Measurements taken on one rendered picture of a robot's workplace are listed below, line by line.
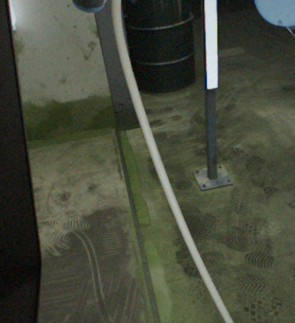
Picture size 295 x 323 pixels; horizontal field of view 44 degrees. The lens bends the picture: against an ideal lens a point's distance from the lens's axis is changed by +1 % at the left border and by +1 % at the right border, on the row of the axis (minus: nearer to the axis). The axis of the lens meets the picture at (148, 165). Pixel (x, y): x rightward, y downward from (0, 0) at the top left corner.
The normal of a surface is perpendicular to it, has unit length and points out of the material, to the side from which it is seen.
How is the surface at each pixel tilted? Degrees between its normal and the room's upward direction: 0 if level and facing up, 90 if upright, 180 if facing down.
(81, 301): 0
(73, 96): 90
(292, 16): 85
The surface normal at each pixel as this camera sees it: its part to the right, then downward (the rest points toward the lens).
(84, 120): 0.17, 0.55
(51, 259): -0.13, -0.81
